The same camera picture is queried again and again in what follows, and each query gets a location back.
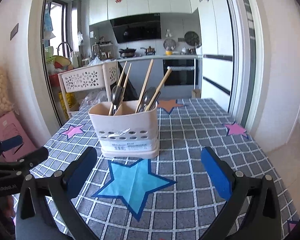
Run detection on beige plastic utensil holder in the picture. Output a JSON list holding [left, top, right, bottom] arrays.
[[88, 100, 159, 159]]

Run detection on steel spoon black handle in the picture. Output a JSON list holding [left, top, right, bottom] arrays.
[[110, 85, 123, 115]]

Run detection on kitchen faucet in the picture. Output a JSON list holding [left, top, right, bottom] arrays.
[[57, 42, 73, 58]]

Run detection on pink paper star left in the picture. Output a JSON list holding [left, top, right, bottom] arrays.
[[61, 125, 84, 140]]

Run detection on pink paper star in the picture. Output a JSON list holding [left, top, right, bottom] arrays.
[[61, 125, 84, 140], [223, 122, 249, 139]]

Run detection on blue paper star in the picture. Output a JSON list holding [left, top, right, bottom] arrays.
[[92, 159, 177, 221]]

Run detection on grey checked tablecloth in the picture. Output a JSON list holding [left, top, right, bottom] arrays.
[[28, 97, 300, 240]]

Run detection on pink paper star right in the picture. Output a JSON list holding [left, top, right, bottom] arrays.
[[223, 122, 249, 139]]

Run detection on white perforated storage cart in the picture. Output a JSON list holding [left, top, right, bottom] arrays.
[[58, 61, 125, 118]]

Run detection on steel spoon in holder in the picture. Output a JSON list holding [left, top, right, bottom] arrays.
[[138, 87, 156, 113]]

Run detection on thin bamboo chopstick in holder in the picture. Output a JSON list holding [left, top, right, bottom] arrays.
[[108, 62, 127, 116]]

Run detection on orange paper star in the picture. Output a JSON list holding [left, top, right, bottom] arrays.
[[157, 99, 185, 115]]

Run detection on cardboard box on floor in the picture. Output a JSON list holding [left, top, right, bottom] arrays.
[[191, 89, 201, 99]]

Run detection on black wok on stove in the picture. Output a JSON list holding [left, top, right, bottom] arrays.
[[119, 48, 136, 58]]

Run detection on black built-in oven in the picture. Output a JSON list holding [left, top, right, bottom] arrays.
[[162, 59, 199, 86]]

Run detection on black range hood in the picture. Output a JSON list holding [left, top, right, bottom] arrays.
[[110, 13, 161, 43]]

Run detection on white refrigerator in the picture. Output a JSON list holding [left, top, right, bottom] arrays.
[[198, 0, 234, 111]]

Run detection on white upper cabinets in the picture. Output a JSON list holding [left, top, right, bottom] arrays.
[[88, 0, 193, 25]]

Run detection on round black pan on wall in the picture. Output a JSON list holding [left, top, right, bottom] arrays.
[[184, 31, 201, 48]]

